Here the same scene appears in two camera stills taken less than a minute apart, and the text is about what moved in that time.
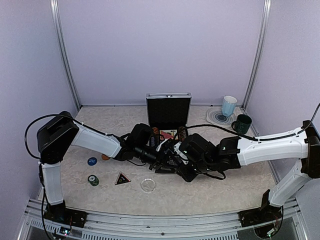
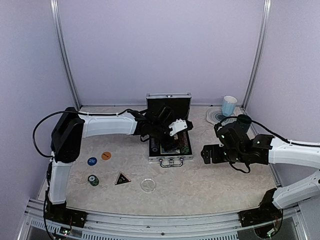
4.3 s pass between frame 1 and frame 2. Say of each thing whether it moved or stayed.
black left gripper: moved
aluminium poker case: stayed
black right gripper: moved
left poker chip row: stayed
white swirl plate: stayed
